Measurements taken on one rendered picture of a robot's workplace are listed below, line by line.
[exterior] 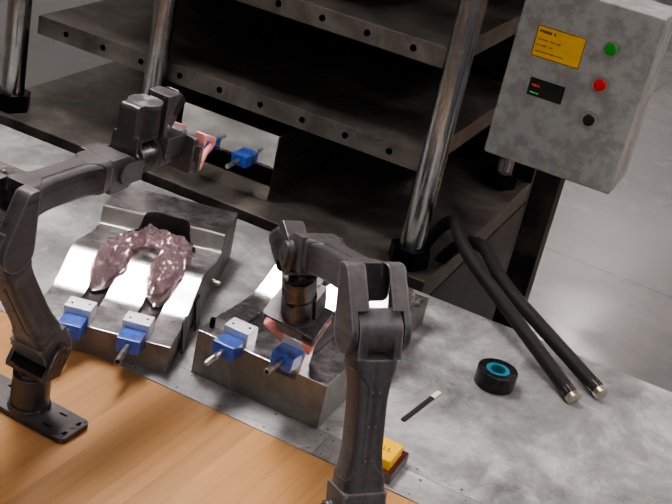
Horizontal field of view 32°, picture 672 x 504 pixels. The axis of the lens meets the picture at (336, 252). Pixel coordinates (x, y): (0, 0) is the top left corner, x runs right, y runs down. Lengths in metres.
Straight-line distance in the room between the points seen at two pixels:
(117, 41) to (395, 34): 0.76
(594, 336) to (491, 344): 2.01
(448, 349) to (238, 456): 0.61
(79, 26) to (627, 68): 1.39
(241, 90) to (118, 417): 1.11
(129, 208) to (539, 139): 0.91
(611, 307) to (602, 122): 2.17
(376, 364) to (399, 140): 1.19
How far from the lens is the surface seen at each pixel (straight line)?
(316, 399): 2.05
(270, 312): 1.97
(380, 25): 2.69
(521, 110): 2.67
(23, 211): 1.71
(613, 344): 4.45
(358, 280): 1.61
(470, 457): 2.11
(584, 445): 2.25
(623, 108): 2.61
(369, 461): 1.67
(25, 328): 1.88
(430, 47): 2.65
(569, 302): 4.66
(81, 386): 2.09
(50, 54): 5.49
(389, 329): 1.62
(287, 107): 2.83
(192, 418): 2.04
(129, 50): 3.03
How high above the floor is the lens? 1.96
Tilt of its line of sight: 26 degrees down
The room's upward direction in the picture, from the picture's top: 13 degrees clockwise
